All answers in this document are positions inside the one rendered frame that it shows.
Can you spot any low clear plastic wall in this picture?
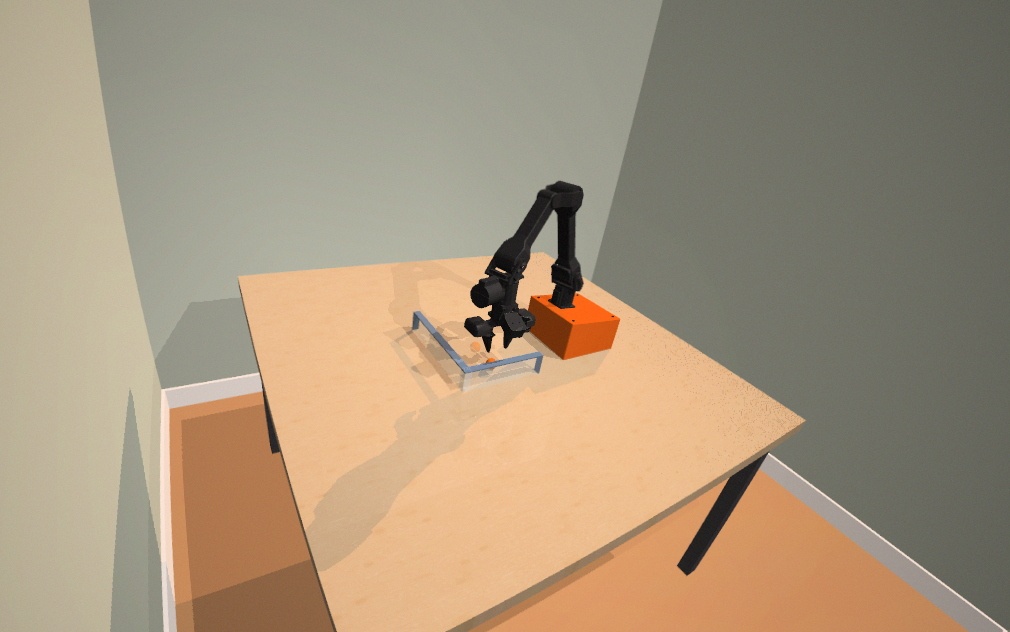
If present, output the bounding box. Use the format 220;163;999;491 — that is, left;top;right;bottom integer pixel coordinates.
413;313;542;393

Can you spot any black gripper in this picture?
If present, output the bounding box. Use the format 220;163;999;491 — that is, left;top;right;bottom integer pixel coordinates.
464;300;536;353

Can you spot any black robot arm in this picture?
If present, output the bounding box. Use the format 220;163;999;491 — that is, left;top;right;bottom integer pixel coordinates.
470;181;584;339

